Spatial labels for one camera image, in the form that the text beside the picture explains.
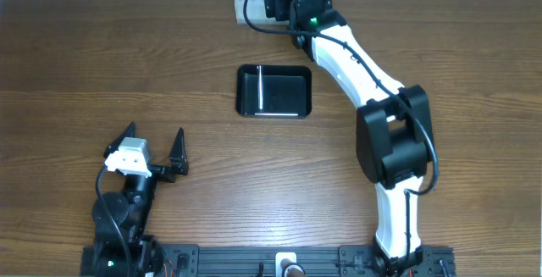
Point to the white test tube rack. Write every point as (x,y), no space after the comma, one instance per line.
(254,3)

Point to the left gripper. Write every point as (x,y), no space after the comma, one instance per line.
(163,173)

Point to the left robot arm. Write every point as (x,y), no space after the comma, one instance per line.
(135,196)

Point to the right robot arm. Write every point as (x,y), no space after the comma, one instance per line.
(339,57)

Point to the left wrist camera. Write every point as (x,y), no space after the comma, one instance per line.
(129,156)

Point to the clear test tube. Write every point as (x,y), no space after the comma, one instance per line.
(260,88)
(275,114)

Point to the mounting rail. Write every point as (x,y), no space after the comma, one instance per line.
(237,262)

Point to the black tray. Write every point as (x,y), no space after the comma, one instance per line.
(283,90)

